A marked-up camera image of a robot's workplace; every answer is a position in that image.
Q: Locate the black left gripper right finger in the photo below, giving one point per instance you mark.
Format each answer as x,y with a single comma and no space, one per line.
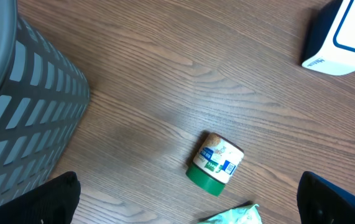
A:
322,202

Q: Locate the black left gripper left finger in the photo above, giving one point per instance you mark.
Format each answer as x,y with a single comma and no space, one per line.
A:
53,202

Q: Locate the teal snack packet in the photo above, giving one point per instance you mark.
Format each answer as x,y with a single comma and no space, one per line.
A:
242,215

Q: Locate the green lid white jar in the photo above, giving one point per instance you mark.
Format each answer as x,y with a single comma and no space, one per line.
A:
214,164

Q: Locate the white barcode scanner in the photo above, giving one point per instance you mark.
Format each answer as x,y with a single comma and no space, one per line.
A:
331,42

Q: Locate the grey plastic mesh basket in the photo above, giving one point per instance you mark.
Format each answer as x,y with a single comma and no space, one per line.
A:
43,96

